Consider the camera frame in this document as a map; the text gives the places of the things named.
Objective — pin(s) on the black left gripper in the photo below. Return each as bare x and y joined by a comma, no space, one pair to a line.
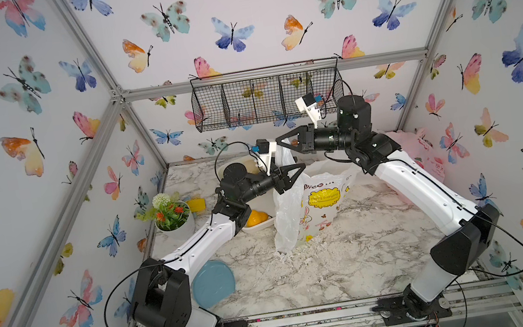
276,180

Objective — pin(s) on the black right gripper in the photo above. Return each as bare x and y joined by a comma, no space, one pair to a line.
314,133

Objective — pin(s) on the white cartoon print plastic bag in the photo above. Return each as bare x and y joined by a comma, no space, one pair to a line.
311,205

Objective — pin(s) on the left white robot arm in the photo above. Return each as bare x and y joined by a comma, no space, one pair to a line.
162,295

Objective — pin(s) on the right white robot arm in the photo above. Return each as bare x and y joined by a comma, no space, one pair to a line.
468,229

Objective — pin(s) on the white rectangular fruit tray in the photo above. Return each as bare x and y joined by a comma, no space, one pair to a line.
263,207

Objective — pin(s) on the yellow orange fruit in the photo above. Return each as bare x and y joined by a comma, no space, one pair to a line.
256,218

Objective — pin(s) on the small yellow object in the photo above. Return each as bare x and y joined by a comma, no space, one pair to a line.
197,205

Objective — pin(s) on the pink apple print plastic bag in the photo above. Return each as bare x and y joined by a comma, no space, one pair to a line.
416,145

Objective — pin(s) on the potted plant white pot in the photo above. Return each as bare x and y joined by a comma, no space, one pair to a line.
171,216

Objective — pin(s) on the blue paddle shaped board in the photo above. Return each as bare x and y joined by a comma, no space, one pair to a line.
213,283

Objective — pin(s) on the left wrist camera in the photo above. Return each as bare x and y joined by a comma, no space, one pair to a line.
264,151

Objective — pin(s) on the black wire mesh basket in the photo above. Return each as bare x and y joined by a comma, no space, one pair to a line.
258,96

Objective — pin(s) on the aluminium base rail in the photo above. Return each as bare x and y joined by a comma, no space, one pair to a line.
468,300

